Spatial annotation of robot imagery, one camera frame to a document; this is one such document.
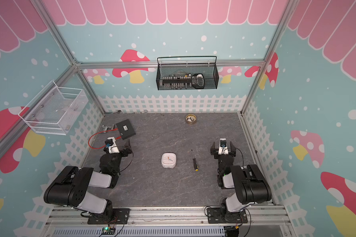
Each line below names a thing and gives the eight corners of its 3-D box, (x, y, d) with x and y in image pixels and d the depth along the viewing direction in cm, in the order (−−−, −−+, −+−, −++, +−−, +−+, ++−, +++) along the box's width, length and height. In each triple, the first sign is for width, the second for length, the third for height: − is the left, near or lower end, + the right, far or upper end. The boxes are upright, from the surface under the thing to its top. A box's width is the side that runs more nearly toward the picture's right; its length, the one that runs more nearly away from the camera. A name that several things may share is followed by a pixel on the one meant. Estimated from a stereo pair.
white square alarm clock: (161, 168, 93) (160, 166, 89) (162, 155, 98) (161, 152, 95) (176, 168, 93) (175, 166, 89) (176, 155, 98) (176, 152, 95)
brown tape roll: (185, 124, 116) (185, 122, 115) (185, 116, 122) (185, 114, 120) (196, 124, 116) (196, 122, 115) (196, 116, 122) (196, 114, 120)
